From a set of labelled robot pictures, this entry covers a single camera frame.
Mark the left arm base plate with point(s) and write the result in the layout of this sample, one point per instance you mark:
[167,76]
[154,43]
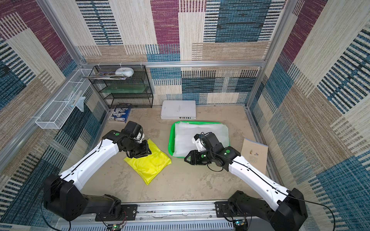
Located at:
[128,212]

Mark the small yellow raincoat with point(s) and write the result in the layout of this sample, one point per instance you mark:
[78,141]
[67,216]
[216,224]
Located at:
[149,167]

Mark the aluminium front rail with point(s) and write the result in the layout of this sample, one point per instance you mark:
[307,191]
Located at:
[166,216]

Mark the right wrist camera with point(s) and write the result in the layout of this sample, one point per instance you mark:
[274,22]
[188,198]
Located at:
[207,142]

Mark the white round object on shelf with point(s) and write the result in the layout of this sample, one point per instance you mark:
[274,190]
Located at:
[124,72]

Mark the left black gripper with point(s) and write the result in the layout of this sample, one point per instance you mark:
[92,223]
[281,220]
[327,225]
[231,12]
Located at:
[145,151]

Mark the magazines on shelf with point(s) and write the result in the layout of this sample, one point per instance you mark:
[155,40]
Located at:
[108,76]

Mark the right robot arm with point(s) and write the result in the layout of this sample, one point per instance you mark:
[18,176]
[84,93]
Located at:
[284,209]

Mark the white raincoat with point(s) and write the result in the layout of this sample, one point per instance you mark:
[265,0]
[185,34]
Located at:
[199,132]

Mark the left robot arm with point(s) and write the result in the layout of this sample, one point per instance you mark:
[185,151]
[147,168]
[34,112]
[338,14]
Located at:
[62,193]

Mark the white wire wall basket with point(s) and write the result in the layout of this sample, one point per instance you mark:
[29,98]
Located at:
[56,113]

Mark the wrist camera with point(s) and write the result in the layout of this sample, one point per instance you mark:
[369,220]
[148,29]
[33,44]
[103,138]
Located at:
[134,131]
[207,142]

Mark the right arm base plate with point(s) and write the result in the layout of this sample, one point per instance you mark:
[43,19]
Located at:
[223,209]

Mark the white flat box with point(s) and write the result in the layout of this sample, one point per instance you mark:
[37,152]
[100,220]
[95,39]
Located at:
[178,109]

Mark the black wire shelf rack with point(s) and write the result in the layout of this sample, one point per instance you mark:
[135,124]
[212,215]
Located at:
[135,91]

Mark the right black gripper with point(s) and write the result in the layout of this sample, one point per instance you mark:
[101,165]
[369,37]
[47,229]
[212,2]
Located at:
[191,157]

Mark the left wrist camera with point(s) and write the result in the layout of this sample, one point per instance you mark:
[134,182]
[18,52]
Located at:
[134,131]

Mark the cardboard box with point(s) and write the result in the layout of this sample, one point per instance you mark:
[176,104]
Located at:
[256,154]

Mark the green plastic basket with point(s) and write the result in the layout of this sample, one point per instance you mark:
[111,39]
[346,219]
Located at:
[171,141]

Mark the blue printed packet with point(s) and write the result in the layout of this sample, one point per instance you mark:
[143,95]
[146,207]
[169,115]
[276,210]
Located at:
[119,114]

